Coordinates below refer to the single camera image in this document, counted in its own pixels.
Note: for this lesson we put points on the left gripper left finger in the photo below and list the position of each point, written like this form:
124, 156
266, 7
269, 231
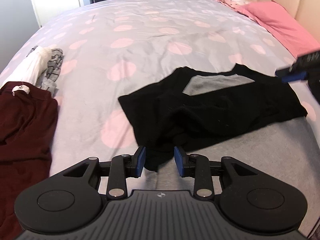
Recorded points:
122, 167

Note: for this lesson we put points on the pink dotted bed sheet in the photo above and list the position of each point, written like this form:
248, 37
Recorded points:
120, 46

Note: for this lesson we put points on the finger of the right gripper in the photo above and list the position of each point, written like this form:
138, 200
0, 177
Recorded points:
289, 74

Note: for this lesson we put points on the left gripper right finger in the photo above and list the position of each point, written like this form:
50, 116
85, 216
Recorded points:
198, 167

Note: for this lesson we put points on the white knit garment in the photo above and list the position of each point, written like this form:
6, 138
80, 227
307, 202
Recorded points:
31, 68

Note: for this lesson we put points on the grey checked garment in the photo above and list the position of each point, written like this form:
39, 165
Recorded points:
47, 69

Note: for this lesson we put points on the maroon sweater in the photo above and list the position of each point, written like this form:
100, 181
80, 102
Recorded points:
28, 122

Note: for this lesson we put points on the floral pink pillow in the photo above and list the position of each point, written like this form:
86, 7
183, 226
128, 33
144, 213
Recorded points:
234, 4

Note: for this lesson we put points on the grey black raglan shirt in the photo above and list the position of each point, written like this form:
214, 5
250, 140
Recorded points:
242, 113

